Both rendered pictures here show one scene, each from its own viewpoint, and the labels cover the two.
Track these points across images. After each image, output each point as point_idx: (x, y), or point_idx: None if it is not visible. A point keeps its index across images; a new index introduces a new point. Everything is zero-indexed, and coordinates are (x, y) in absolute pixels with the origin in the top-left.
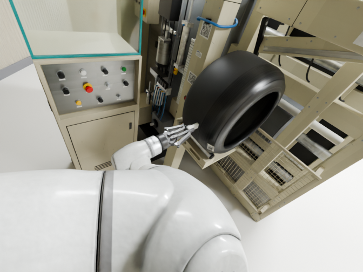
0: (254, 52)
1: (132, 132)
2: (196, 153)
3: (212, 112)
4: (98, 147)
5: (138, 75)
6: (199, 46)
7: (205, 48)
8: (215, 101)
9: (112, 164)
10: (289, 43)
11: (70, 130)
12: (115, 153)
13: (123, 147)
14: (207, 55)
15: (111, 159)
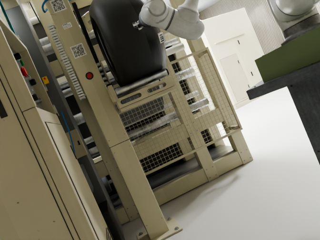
0: (84, 33)
1: (80, 168)
2: (157, 83)
3: (137, 6)
4: (82, 189)
5: (35, 69)
6: (62, 20)
7: (70, 15)
8: (129, 1)
9: (158, 3)
10: None
11: (51, 132)
12: (149, 0)
13: (145, 3)
14: (76, 19)
15: (153, 4)
